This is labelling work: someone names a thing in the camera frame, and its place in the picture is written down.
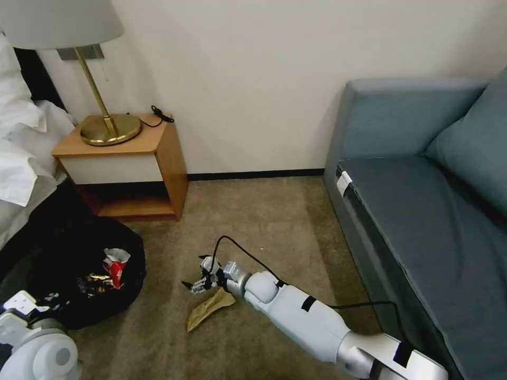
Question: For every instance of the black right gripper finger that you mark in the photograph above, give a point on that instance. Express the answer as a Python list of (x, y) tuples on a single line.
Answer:
[(200, 286), (208, 264)]

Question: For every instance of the trash bin black bag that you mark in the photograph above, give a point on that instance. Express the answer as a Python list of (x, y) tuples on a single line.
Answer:
[(130, 281)]

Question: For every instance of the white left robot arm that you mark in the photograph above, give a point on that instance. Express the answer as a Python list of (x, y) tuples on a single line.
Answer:
[(39, 352)]

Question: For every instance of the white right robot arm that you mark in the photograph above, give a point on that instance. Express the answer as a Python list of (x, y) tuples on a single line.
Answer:
[(301, 312)]

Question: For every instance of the crumpled brown paper bag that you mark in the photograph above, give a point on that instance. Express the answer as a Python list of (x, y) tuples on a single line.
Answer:
[(206, 310)]

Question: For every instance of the dark printed snack packet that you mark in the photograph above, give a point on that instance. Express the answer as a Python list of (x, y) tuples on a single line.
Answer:
[(93, 284)]

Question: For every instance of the red white snack wrapper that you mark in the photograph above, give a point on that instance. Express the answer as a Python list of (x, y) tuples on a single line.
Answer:
[(117, 271)]

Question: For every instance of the black baseboard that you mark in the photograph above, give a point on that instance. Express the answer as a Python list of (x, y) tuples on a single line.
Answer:
[(253, 174)]

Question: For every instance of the wooden nightstand white drawer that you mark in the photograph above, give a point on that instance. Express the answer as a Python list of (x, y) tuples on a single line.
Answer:
[(119, 168)]

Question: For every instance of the white duvet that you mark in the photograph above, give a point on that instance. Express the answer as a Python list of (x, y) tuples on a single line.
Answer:
[(23, 166)]

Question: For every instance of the white sofa tag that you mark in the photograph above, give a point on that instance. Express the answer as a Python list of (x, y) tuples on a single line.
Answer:
[(344, 182)]

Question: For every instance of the table lamp brass grey shade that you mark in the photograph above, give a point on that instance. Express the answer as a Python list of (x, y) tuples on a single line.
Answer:
[(111, 130)]

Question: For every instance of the blue grey sofa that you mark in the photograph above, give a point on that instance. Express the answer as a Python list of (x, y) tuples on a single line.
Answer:
[(420, 253)]

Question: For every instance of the white pillow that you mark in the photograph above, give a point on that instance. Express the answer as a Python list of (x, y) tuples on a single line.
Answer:
[(16, 95)]

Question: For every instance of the dark headboard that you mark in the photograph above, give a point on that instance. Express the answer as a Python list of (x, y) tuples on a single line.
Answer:
[(44, 79)]

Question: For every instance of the blue grey sofa cushion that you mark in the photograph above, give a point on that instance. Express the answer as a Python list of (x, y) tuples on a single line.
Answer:
[(475, 150)]

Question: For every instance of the grey wall switch plate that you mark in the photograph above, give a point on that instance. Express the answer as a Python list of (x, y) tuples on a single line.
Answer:
[(94, 52)]

